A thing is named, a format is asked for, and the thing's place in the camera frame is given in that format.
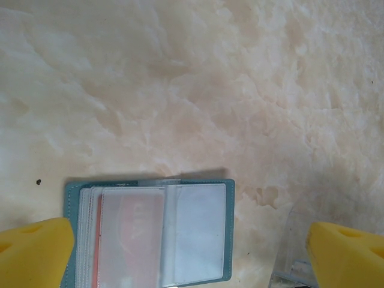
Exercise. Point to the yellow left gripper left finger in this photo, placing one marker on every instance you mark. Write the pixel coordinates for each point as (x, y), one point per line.
(33, 258)

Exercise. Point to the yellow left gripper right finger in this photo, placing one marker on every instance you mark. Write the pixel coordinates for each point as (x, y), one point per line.
(351, 261)

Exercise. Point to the red VIP card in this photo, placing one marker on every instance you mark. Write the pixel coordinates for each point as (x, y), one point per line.
(135, 228)

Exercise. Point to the teal card holder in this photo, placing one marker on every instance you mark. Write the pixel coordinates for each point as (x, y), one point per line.
(198, 234)

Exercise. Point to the clear plastic box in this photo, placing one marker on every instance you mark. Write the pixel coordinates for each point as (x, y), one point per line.
(295, 267)

